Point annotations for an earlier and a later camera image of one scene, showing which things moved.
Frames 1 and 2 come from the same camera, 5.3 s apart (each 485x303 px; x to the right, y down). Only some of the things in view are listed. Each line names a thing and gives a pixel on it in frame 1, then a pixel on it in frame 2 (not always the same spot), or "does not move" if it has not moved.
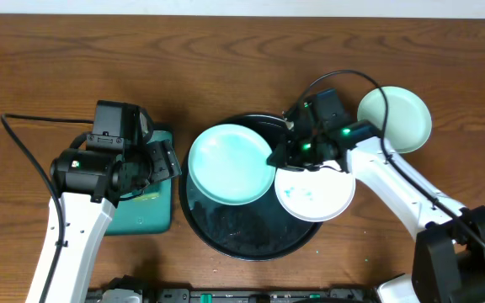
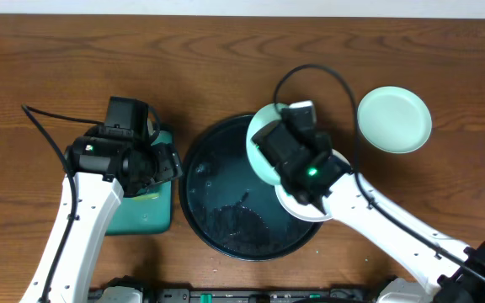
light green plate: [227, 165] → [260, 122]
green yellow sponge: [147, 196] does not move
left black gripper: [163, 159] does not move
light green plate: [409, 120] does not move
